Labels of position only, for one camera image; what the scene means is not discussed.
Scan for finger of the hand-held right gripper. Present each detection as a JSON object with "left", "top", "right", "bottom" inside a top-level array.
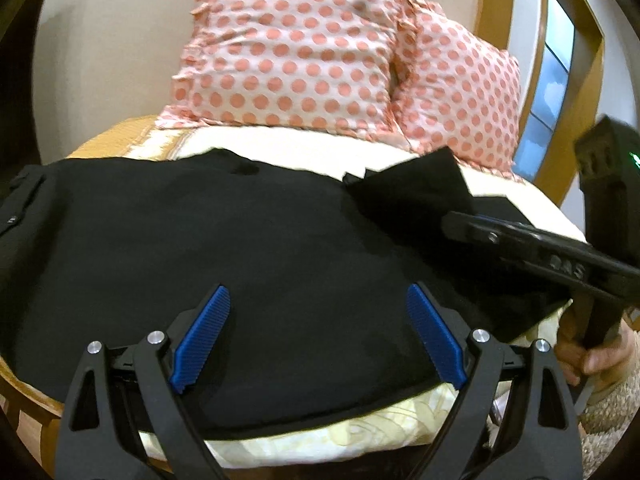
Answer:
[{"left": 442, "top": 211, "right": 538, "bottom": 267}]

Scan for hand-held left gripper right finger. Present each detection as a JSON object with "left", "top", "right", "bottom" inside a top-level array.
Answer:
[{"left": 406, "top": 282, "right": 585, "bottom": 480}]

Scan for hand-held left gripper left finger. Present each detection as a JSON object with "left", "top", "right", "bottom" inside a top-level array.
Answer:
[{"left": 56, "top": 283, "right": 232, "bottom": 480}]

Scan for black pants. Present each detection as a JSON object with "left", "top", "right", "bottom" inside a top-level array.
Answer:
[{"left": 0, "top": 147, "right": 576, "bottom": 433}]

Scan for person's right hand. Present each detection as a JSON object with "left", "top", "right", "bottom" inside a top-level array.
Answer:
[{"left": 554, "top": 305, "right": 640, "bottom": 389}]

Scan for small pink polka-dot pillow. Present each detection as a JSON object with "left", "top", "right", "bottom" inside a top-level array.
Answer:
[{"left": 390, "top": 4, "right": 522, "bottom": 177}]

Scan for window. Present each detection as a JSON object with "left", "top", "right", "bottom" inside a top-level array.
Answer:
[{"left": 515, "top": 0, "right": 576, "bottom": 173}]

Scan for large pink polka-dot pillow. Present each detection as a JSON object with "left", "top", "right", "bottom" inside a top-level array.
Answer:
[{"left": 154, "top": 0, "right": 418, "bottom": 147}]

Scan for wooden bed frame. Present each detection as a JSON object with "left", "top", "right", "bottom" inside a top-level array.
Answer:
[{"left": 0, "top": 0, "right": 608, "bottom": 480}]

